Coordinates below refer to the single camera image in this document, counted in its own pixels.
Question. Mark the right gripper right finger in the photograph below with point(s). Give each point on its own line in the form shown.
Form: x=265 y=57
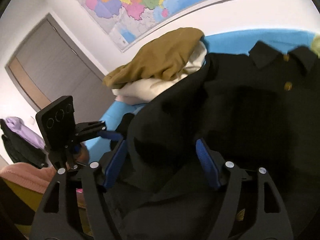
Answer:
x=252 y=207

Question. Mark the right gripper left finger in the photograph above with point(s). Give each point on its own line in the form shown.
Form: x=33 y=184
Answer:
x=58 y=214

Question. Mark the black jacket gold buttons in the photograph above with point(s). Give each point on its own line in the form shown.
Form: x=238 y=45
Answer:
x=174 y=200

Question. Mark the pink sweater left forearm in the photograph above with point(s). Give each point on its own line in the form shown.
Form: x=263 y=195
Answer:
x=28 y=176

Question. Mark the person's left hand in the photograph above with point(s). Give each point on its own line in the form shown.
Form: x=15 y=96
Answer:
x=81 y=154

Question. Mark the black garment pile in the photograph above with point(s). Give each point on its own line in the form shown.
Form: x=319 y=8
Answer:
x=21 y=151

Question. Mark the purple garment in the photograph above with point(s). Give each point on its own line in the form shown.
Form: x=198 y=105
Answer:
x=17 y=126

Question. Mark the cream white folded garment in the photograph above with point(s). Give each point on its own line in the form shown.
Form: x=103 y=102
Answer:
x=145 y=90

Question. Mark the brown folded garment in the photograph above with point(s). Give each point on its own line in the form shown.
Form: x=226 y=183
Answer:
x=162 y=58

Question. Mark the blue floral bed sheet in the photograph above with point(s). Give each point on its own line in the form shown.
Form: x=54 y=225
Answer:
x=250 y=42

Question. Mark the colourful wall map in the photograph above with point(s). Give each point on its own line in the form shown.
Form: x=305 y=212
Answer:
x=162 y=5

